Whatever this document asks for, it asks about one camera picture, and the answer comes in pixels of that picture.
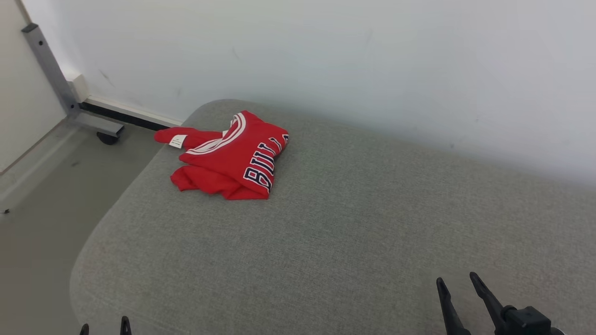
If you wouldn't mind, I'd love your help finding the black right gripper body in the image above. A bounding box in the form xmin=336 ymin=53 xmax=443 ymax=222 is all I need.
xmin=501 ymin=305 xmax=567 ymax=335

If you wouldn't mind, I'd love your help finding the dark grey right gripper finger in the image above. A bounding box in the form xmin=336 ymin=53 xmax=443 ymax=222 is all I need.
xmin=469 ymin=272 xmax=506 ymax=335
xmin=436 ymin=277 xmax=472 ymax=335

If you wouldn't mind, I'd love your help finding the red Bulls jersey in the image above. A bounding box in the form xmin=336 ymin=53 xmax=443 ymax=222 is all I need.
xmin=154 ymin=110 xmax=290 ymax=201

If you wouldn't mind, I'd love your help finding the grey fabric sofa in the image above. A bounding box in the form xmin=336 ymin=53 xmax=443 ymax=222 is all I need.
xmin=70 ymin=99 xmax=596 ymax=335

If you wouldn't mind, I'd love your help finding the white wall baseboard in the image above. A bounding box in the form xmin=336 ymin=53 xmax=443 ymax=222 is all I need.
xmin=68 ymin=74 xmax=183 ymax=128

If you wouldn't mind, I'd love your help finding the grey metal post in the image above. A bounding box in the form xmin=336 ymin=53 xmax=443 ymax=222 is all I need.
xmin=21 ymin=23 xmax=125 ymax=138

